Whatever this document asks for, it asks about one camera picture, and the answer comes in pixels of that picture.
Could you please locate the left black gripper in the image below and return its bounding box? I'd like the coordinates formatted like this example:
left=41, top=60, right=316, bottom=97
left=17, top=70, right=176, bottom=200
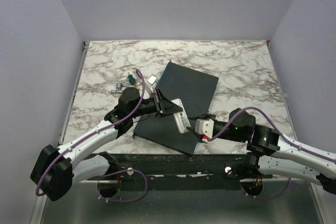
left=130, top=89, right=183, bottom=119

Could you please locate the white remote control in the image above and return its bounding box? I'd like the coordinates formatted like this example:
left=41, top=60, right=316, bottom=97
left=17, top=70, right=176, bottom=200
left=172, top=99, right=191, bottom=134

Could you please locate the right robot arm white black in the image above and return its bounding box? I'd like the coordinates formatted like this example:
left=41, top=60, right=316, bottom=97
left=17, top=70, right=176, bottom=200
left=186, top=106, right=335, bottom=194

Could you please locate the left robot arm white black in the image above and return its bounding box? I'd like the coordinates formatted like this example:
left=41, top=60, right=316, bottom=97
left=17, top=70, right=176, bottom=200
left=30, top=87, right=185, bottom=201

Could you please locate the dark flat metal box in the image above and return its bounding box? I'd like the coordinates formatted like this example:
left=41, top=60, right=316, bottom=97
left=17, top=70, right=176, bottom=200
left=133, top=62, right=218, bottom=155

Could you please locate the chrome metal fitting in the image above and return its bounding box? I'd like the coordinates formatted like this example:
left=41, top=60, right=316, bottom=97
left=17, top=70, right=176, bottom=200
left=110, top=82, right=128, bottom=94

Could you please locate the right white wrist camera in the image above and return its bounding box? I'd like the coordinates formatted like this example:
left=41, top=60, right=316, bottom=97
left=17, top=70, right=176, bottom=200
left=195, top=119, right=214, bottom=143

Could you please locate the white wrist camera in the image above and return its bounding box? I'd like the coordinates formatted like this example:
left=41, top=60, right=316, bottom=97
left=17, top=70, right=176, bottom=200
left=195, top=119, right=214, bottom=143
left=145, top=74, right=157, bottom=95

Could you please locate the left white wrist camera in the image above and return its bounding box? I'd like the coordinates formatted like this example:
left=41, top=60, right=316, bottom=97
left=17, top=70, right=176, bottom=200
left=145, top=74, right=157, bottom=95

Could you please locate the green handled screwdriver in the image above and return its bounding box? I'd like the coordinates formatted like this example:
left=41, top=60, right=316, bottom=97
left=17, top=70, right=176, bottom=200
left=128, top=74, right=136, bottom=86

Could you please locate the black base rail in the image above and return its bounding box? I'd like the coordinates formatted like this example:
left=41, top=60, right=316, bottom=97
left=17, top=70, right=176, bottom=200
left=72, top=152, right=261, bottom=191

